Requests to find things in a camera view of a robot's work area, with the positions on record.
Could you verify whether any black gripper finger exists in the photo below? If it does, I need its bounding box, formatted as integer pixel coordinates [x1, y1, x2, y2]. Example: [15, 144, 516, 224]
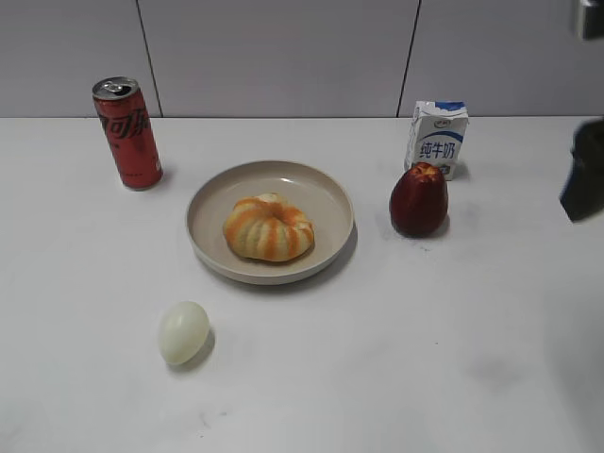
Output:
[560, 118, 603, 223]

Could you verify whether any orange striped croissant bread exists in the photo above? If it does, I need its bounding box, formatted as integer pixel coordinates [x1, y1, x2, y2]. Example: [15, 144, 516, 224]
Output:
[223, 193, 315, 262]

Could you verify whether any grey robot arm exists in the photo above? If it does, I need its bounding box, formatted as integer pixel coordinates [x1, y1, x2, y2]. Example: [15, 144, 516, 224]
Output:
[559, 1, 603, 223]

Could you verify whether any beige round plate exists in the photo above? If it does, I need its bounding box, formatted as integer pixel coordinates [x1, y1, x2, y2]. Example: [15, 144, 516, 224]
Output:
[186, 160, 355, 285]

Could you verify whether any white blue milk carton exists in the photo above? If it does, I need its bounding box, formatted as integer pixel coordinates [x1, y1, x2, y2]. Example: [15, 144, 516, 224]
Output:
[404, 101, 469, 181]

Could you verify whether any dark red wax apple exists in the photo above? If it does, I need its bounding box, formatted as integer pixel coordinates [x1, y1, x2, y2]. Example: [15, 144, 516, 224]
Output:
[389, 162, 448, 237]

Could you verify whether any white egg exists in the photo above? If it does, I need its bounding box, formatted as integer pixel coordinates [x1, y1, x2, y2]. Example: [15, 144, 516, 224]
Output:
[158, 301, 210, 365]

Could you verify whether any red cola can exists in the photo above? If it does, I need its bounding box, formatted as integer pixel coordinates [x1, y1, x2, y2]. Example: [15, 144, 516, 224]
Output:
[92, 76, 163, 190]

